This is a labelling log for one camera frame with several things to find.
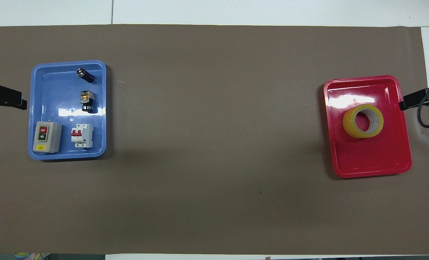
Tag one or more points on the red plastic tray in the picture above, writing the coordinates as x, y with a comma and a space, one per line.
369, 155

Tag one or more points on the blue plastic tray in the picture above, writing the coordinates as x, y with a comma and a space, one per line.
52, 104

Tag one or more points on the grey on-off switch box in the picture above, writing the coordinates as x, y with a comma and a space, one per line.
53, 139

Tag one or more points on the white red circuit breaker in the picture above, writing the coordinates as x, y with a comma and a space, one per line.
84, 135

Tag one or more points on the yellow clear tape roll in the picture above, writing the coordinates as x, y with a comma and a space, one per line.
349, 126

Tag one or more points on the black cylindrical button switch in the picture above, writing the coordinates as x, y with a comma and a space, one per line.
86, 75

